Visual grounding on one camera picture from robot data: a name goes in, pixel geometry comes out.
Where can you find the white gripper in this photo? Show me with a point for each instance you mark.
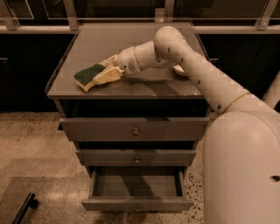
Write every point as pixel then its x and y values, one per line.
pixel 126 61

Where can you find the green and yellow sponge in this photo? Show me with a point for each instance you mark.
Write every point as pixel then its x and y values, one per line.
pixel 84 78

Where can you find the white bowl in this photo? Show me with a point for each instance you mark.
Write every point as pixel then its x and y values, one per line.
pixel 179 70

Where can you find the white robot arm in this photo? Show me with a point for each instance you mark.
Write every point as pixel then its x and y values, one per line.
pixel 241 157

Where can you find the grey top drawer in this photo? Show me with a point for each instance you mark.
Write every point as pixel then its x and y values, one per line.
pixel 134 129

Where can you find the grey drawer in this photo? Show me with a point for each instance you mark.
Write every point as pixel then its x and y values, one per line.
pixel 136 157
pixel 134 129
pixel 137 189

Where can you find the grey drawer cabinet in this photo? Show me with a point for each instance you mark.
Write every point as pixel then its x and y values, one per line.
pixel 153 93

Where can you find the grey middle drawer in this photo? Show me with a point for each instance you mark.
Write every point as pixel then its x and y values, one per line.
pixel 136 157

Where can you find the grey bottom drawer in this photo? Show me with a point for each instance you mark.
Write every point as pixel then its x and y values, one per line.
pixel 137 189

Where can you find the metal railing with glass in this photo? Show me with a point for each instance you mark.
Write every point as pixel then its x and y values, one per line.
pixel 204 16

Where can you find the black bar on floor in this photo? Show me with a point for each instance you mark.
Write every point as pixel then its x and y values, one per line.
pixel 30 202

